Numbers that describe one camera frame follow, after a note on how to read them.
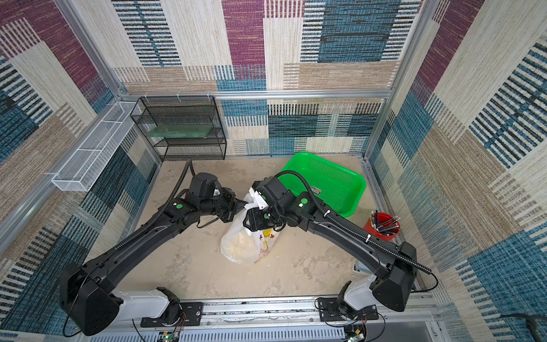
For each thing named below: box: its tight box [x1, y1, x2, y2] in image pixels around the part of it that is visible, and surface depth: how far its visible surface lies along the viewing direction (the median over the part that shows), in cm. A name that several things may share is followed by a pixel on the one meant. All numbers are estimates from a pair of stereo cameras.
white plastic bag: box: [220, 189, 281, 265], surface depth 83 cm
